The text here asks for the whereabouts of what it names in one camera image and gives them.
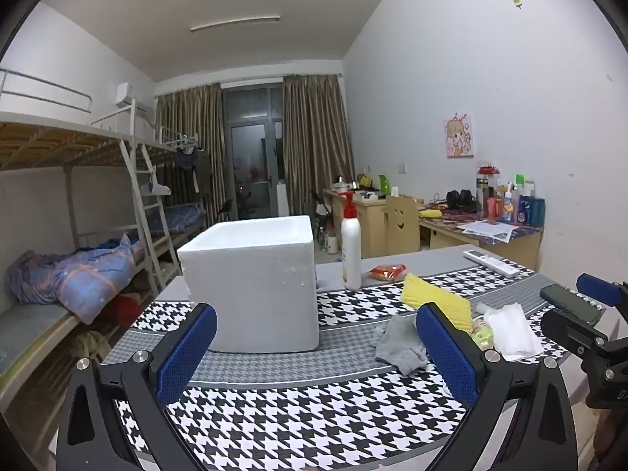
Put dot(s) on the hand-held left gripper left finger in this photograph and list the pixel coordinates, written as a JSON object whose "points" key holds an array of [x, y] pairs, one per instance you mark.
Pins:
{"points": [[184, 353]]}

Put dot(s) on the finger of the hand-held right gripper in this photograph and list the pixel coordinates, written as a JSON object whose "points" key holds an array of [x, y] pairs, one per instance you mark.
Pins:
{"points": [[564, 328], [596, 288]]}

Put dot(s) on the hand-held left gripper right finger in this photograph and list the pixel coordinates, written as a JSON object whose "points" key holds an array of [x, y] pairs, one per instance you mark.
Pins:
{"points": [[449, 353]]}

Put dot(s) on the grey sock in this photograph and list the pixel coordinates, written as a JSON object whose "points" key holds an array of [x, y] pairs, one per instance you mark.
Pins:
{"points": [[397, 343]]}

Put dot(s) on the yellow sponge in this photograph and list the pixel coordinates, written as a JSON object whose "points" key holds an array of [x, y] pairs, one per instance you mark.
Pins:
{"points": [[436, 299]]}

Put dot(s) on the white cylindrical bottle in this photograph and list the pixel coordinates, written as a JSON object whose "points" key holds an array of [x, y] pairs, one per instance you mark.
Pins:
{"points": [[483, 309]]}

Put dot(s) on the white foam box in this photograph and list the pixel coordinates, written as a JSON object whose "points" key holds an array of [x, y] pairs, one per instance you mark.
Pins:
{"points": [[255, 279]]}

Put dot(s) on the black phone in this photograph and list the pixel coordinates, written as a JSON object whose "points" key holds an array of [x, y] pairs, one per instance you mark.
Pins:
{"points": [[571, 301]]}

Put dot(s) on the pale green packet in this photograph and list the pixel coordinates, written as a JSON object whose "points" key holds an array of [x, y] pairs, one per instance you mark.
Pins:
{"points": [[483, 337]]}

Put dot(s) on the red cloth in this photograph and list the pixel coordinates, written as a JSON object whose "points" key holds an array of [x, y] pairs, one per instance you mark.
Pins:
{"points": [[122, 309]]}

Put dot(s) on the yellow cloth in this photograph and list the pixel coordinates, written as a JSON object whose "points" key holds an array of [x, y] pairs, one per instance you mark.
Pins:
{"points": [[91, 343]]}

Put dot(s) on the patterned desk mat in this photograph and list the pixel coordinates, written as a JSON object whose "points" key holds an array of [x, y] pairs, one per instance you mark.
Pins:
{"points": [[520, 233]]}

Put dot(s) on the white remote control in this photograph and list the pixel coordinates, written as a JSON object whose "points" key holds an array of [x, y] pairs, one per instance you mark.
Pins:
{"points": [[493, 262]]}

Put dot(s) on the red snack packet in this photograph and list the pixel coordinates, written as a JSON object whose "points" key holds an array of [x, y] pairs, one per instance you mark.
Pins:
{"points": [[387, 273]]}

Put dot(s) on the group of toiletry bottles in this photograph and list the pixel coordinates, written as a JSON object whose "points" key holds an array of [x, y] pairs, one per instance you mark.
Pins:
{"points": [[530, 208]]}

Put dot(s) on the wooden desk with patterned mat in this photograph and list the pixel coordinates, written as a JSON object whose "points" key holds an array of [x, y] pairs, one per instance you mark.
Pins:
{"points": [[441, 240]]}

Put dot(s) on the blue plaid quilt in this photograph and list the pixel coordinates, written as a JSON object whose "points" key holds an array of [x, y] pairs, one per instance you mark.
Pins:
{"points": [[88, 274]]}

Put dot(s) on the white bunk bed ladder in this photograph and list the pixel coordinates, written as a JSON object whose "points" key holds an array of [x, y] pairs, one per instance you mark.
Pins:
{"points": [[145, 235]]}

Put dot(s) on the printed paper sheets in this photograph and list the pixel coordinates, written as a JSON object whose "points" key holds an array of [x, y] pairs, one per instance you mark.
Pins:
{"points": [[485, 228]]}

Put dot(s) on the houndstooth table cloth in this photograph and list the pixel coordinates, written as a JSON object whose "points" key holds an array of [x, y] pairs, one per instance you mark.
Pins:
{"points": [[294, 427]]}

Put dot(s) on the wooden smiley face chair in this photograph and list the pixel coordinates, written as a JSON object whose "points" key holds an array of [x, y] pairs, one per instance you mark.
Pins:
{"points": [[400, 225]]}

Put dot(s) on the blue plaid mattress pad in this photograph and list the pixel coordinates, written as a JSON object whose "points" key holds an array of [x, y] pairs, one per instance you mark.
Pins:
{"points": [[181, 216]]}

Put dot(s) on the white lotion pump bottle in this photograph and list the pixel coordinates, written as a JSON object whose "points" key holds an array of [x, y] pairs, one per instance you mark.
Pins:
{"points": [[351, 255]]}

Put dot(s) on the yellow bag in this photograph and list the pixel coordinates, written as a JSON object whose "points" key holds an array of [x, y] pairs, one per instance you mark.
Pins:
{"points": [[431, 214]]}

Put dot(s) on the wooden desk with kitchenware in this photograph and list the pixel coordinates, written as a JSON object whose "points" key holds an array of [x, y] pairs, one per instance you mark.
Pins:
{"points": [[373, 225]]}

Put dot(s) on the black headphones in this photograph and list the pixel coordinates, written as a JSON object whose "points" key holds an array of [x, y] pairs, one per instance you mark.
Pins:
{"points": [[461, 200]]}

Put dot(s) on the white jug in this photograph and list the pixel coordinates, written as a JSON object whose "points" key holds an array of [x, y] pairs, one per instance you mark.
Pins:
{"points": [[335, 244]]}

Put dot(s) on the white narrow cabinet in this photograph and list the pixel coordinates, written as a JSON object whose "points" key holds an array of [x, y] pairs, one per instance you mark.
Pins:
{"points": [[282, 201]]}

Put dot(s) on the green kettle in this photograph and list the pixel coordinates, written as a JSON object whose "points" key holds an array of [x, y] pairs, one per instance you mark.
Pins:
{"points": [[384, 184]]}

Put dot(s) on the hanging dark clothes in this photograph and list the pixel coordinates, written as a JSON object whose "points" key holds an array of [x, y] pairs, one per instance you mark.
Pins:
{"points": [[189, 162]]}

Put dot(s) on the yellow container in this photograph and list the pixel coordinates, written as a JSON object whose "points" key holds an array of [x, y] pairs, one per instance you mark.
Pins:
{"points": [[364, 180]]}

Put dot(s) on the folded black chair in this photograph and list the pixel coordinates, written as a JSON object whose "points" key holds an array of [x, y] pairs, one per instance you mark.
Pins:
{"points": [[321, 206]]}

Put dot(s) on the white electric pot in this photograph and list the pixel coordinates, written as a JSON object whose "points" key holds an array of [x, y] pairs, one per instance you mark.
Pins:
{"points": [[341, 186]]}

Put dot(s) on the glass balcony door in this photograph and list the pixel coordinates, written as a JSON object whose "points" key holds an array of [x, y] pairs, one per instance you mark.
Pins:
{"points": [[250, 157]]}

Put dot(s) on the white metal bunk bed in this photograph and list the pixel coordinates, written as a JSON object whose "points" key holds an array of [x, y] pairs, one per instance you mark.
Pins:
{"points": [[162, 146], [49, 142]]}

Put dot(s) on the brown curtain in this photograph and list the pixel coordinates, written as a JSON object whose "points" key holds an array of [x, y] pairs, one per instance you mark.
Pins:
{"points": [[206, 108], [314, 147]]}

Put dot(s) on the white air conditioner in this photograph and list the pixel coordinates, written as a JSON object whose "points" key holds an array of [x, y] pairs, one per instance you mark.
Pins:
{"points": [[128, 93]]}

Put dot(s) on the ceiling tube light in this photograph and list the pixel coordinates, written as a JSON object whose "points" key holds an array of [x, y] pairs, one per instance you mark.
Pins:
{"points": [[235, 23]]}

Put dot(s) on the cartoon wall poster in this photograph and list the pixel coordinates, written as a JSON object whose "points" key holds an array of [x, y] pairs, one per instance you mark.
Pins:
{"points": [[458, 137]]}

